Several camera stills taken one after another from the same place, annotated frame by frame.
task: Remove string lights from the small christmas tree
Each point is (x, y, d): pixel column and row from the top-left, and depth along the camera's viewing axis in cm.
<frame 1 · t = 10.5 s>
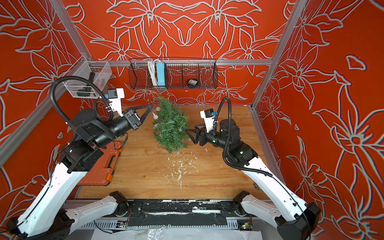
left hand: (150, 105, 51), fingers closed
right hand: (186, 129, 63), fingers open
orange plastic tool case: (107, 176, 81), point 5 cm above the table
small green christmas tree: (170, 126, 73), point 30 cm above the table

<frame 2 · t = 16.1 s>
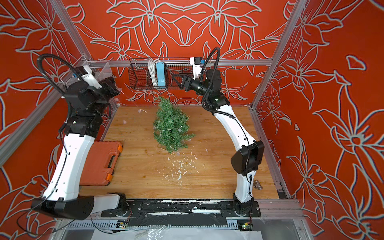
left hand: (110, 75, 61), fingers closed
right hand: (172, 74, 65), fingers open
the named things where they were.

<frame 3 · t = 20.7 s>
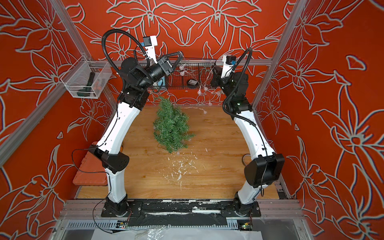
left hand: (180, 51, 53), fingers closed
right hand: (208, 64, 66), fingers closed
the named things where they were.

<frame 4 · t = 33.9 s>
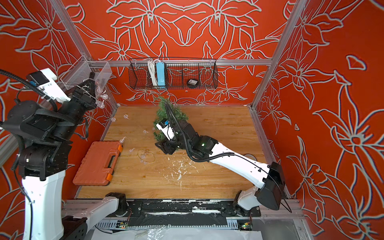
left hand: (92, 78, 46), fingers closed
right hand: (155, 141, 66), fingers open
the named things where they were.

